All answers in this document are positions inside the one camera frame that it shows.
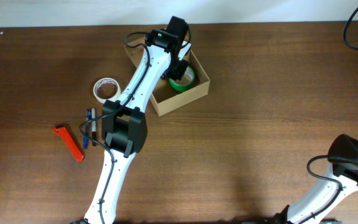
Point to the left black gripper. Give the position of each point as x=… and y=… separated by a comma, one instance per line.
x=179, y=71

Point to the green tape roll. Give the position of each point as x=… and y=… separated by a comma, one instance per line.
x=185, y=83

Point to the brown cardboard box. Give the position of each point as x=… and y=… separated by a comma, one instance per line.
x=182, y=98

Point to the white masking tape roll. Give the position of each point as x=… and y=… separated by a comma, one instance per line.
x=105, y=81

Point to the black permanent marker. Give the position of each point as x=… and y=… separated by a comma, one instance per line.
x=93, y=124

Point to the blue ballpoint pen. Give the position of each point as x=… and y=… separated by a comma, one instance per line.
x=86, y=130

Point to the orange utility knife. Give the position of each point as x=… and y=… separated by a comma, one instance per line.
x=65, y=135

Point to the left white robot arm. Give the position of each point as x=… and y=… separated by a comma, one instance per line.
x=123, y=122

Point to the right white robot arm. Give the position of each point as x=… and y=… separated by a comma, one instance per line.
x=337, y=178

